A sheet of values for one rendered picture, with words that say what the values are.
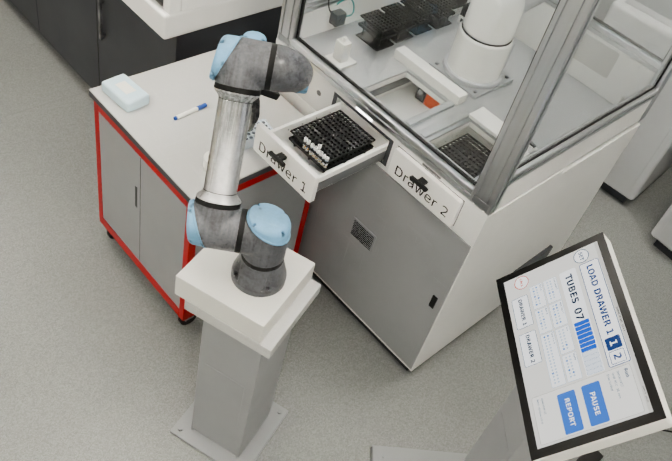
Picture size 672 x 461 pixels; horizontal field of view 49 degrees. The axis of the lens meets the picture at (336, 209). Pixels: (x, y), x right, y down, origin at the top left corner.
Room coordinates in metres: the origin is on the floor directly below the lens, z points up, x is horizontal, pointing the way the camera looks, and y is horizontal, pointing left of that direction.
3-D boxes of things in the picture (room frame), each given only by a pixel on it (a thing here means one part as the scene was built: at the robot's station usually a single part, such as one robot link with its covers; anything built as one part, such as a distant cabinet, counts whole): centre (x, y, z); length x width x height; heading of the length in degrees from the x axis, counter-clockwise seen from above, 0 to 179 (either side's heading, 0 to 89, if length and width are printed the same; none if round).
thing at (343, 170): (1.88, 0.07, 0.86); 0.40 x 0.26 x 0.06; 143
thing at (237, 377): (1.28, 0.16, 0.38); 0.30 x 0.30 x 0.76; 73
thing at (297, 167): (1.72, 0.19, 0.87); 0.29 x 0.02 x 0.11; 53
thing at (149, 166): (1.98, 0.51, 0.38); 0.62 x 0.58 x 0.76; 53
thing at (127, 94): (1.94, 0.80, 0.78); 0.15 x 0.10 x 0.04; 58
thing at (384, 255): (2.33, -0.33, 0.40); 1.03 x 0.95 x 0.80; 53
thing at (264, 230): (1.29, 0.16, 1.00); 0.13 x 0.12 x 0.14; 98
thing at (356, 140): (1.88, 0.07, 0.87); 0.22 x 0.18 x 0.06; 143
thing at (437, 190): (1.78, -0.25, 0.87); 0.29 x 0.02 x 0.11; 53
